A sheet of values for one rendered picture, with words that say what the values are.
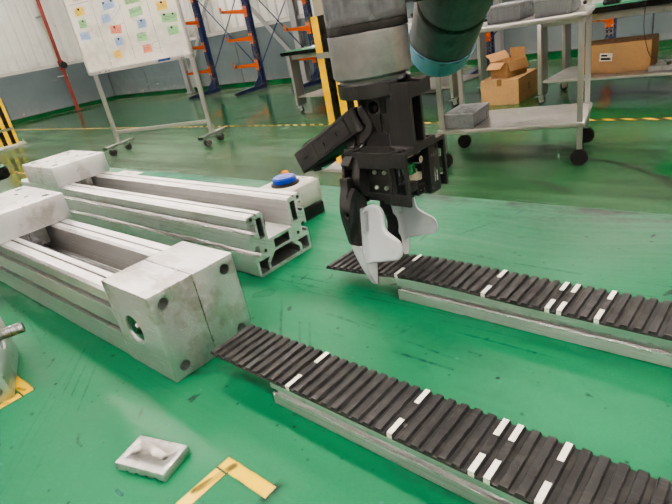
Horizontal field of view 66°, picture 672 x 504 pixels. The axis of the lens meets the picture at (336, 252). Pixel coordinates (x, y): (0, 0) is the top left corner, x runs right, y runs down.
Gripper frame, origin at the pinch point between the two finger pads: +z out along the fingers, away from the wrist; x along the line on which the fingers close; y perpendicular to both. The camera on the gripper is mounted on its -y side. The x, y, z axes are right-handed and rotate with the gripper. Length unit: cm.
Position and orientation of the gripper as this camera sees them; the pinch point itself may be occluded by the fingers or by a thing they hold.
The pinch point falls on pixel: (383, 261)
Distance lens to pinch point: 59.4
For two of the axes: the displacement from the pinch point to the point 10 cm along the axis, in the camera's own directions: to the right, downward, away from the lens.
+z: 1.7, 9.0, 4.1
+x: 6.4, -4.2, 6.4
